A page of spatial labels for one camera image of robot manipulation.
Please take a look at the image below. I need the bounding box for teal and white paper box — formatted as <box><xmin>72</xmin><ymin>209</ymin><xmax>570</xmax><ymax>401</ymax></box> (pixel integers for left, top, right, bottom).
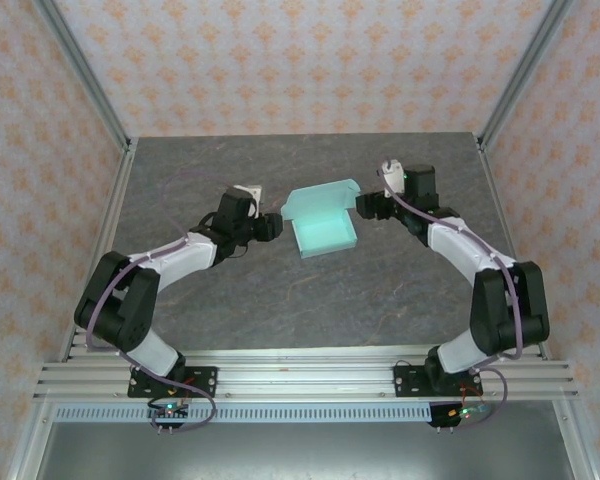
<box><xmin>281</xmin><ymin>178</ymin><xmax>364</xmax><ymax>260</ymax></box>

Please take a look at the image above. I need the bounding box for controller board with lights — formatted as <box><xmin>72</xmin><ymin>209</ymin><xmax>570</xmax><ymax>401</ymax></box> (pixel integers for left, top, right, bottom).
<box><xmin>428</xmin><ymin>399</ymin><xmax>490</xmax><ymax>430</ymax></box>
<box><xmin>146</xmin><ymin>398</ymin><xmax>190</xmax><ymax>432</ymax></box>

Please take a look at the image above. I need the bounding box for grey metal shelf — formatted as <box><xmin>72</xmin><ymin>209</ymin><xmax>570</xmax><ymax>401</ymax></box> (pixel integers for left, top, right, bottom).
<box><xmin>8</xmin><ymin>399</ymin><xmax>597</xmax><ymax>480</ymax></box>

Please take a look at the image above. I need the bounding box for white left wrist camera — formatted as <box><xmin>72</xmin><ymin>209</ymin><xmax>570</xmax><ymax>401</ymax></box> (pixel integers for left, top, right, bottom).
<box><xmin>232</xmin><ymin>183</ymin><xmax>265</xmax><ymax>220</ymax></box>

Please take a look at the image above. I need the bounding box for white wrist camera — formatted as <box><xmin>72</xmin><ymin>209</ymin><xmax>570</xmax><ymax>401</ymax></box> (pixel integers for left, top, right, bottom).
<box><xmin>377</xmin><ymin>158</ymin><xmax>407</xmax><ymax>197</ymax></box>
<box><xmin>232</xmin><ymin>183</ymin><xmax>265</xmax><ymax>220</ymax></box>

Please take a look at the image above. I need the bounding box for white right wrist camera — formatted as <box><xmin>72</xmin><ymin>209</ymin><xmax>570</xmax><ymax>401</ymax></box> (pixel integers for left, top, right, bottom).
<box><xmin>377</xmin><ymin>158</ymin><xmax>407</xmax><ymax>197</ymax></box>

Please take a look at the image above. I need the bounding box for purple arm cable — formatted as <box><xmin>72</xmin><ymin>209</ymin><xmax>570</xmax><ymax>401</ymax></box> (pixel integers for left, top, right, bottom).
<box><xmin>377</xmin><ymin>159</ymin><xmax>527</xmax><ymax>364</ymax></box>
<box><xmin>84</xmin><ymin>169</ymin><xmax>261</xmax><ymax>361</ymax></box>

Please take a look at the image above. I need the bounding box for aluminium table side rail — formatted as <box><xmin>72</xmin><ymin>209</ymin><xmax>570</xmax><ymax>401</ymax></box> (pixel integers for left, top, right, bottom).
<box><xmin>476</xmin><ymin>134</ymin><xmax>552</xmax><ymax>362</ymax></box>
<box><xmin>58</xmin><ymin>138</ymin><xmax>139</xmax><ymax>362</ymax></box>

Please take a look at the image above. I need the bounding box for aluminium rail beam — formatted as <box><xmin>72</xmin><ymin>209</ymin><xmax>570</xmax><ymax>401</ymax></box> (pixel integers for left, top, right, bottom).
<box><xmin>32</xmin><ymin>348</ymin><xmax>580</xmax><ymax>402</ymax></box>

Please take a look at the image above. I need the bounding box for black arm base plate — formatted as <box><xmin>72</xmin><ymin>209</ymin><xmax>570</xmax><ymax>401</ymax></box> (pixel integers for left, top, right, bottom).
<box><xmin>126</xmin><ymin>365</ymin><xmax>219</xmax><ymax>399</ymax></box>
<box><xmin>393</xmin><ymin>364</ymin><xmax>482</xmax><ymax>399</ymax></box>

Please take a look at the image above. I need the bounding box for aluminium frame post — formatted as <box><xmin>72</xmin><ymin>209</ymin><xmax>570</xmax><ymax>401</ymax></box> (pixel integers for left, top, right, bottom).
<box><xmin>478</xmin><ymin>0</ymin><xmax>575</xmax><ymax>151</ymax></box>
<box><xmin>33</xmin><ymin>0</ymin><xmax>134</xmax><ymax>151</ymax></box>

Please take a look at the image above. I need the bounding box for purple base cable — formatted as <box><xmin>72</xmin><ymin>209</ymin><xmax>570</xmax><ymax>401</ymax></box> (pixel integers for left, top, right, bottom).
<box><xmin>129</xmin><ymin>364</ymin><xmax>217</xmax><ymax>432</ymax></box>
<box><xmin>472</xmin><ymin>367</ymin><xmax>507</xmax><ymax>427</ymax></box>

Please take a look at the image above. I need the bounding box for slotted grey cable duct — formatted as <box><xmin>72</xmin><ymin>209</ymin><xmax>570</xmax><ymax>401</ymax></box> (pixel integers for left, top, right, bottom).
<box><xmin>53</xmin><ymin>404</ymin><xmax>435</xmax><ymax>424</ymax></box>

